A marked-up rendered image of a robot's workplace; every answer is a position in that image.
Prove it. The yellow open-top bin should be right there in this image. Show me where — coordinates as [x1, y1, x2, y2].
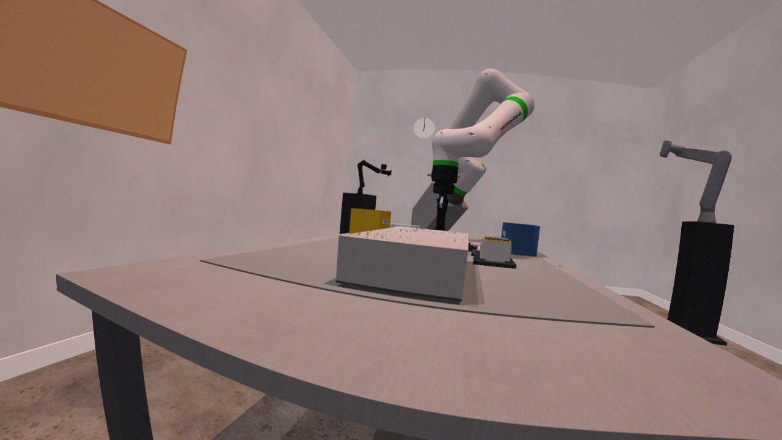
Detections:
[349, 208, 391, 234]

